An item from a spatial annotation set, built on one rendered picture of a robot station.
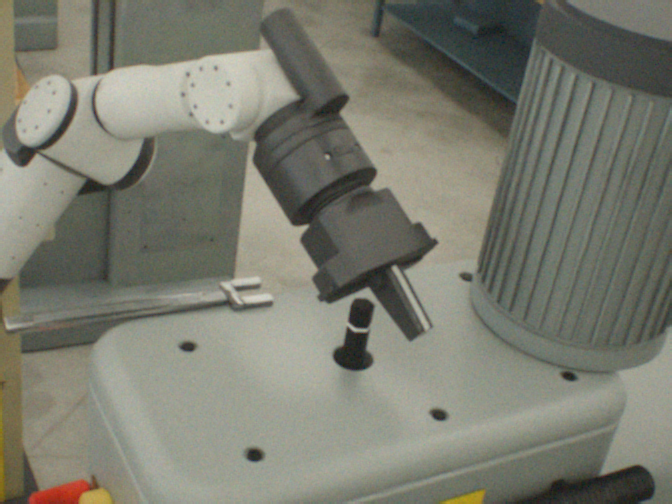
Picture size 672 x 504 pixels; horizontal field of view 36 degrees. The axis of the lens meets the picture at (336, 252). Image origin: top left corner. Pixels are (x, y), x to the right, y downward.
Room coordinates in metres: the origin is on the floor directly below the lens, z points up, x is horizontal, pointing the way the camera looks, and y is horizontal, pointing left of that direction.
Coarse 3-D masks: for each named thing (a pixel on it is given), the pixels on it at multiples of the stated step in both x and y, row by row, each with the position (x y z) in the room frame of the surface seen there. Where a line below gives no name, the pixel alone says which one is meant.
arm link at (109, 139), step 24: (120, 72) 0.94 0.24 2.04; (144, 72) 0.92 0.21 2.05; (168, 72) 0.89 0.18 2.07; (96, 96) 0.93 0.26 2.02; (120, 96) 0.91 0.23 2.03; (144, 96) 0.89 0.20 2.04; (72, 120) 0.91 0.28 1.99; (96, 120) 0.93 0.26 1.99; (120, 120) 0.91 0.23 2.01; (144, 120) 0.89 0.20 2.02; (168, 120) 0.87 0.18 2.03; (72, 144) 0.91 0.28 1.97; (96, 144) 0.92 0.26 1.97; (120, 144) 0.94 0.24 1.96; (144, 144) 0.96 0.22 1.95; (72, 168) 0.94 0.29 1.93; (96, 168) 0.93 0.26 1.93; (120, 168) 0.94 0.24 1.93
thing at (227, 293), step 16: (224, 288) 0.81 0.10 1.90; (240, 288) 0.82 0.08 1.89; (256, 288) 0.82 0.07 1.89; (112, 304) 0.75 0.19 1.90; (128, 304) 0.75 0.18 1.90; (144, 304) 0.76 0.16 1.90; (160, 304) 0.76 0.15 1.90; (176, 304) 0.77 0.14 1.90; (192, 304) 0.77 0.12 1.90; (208, 304) 0.78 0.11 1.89; (224, 304) 0.79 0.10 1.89; (240, 304) 0.79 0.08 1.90; (256, 304) 0.79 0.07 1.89; (272, 304) 0.80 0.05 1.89; (16, 320) 0.70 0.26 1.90; (32, 320) 0.71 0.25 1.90; (48, 320) 0.71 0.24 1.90; (64, 320) 0.72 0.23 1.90; (80, 320) 0.72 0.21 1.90; (96, 320) 0.73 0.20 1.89; (112, 320) 0.73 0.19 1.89
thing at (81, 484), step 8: (80, 480) 0.71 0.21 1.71; (56, 488) 0.70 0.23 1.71; (64, 488) 0.70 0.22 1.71; (72, 488) 0.70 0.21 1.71; (80, 488) 0.70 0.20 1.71; (88, 488) 0.71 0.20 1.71; (32, 496) 0.69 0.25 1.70; (40, 496) 0.68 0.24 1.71; (48, 496) 0.69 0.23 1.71; (56, 496) 0.69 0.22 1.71; (64, 496) 0.69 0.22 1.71; (72, 496) 0.69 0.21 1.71; (80, 496) 0.70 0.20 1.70
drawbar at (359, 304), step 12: (360, 300) 0.75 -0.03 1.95; (360, 312) 0.73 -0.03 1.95; (372, 312) 0.74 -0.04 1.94; (360, 324) 0.73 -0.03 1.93; (348, 336) 0.74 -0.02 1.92; (360, 336) 0.73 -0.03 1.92; (348, 348) 0.73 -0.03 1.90; (360, 348) 0.73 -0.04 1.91; (348, 360) 0.73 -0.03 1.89; (360, 360) 0.73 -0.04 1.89
